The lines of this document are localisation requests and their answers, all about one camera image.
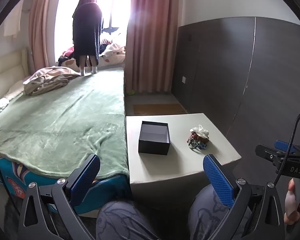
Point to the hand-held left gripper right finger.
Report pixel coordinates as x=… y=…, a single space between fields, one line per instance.
x=218 y=180

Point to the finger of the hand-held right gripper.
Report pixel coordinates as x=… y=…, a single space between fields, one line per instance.
x=265 y=151
x=284 y=146

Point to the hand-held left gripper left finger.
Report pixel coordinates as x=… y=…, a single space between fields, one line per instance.
x=86 y=177

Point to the pile of beaded jewelry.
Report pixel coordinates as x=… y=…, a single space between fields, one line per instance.
x=198 y=142

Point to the black box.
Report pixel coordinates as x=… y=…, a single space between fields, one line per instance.
x=153 y=142

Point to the person's right hand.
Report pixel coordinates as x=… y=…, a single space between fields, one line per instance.
x=291 y=220

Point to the operator's patterned trouser knees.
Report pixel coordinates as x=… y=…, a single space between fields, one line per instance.
x=205 y=217

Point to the white ruffled ornament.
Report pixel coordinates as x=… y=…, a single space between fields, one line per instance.
x=199 y=130

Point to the green fleece blanket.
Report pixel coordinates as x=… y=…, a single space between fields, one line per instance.
x=65 y=125

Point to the person's left leg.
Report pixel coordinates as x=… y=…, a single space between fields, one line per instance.
x=125 y=222

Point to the white bedside table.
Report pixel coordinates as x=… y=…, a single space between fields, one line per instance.
x=160 y=170

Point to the colourful printed bed sheet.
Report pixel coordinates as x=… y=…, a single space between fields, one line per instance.
x=12 y=180

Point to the dark grey wardrobe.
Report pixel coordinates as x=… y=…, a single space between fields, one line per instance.
x=215 y=67

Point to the beige crumpled blanket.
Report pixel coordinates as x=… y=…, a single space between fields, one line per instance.
x=49 y=80

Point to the pile of colourful clothes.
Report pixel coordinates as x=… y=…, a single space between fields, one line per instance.
x=67 y=54

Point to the patterned light quilt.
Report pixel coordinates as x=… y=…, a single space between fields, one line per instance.
x=113 y=51

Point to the cream padded headboard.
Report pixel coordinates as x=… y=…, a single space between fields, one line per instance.
x=4 y=72

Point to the pink window curtain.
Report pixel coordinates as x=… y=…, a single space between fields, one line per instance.
x=150 y=42
x=39 y=30

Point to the bright window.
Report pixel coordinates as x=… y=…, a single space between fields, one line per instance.
x=117 y=10

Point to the white hanging cloth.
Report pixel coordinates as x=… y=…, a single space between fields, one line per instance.
x=11 y=22

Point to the white wall socket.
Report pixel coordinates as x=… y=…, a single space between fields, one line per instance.
x=184 y=80

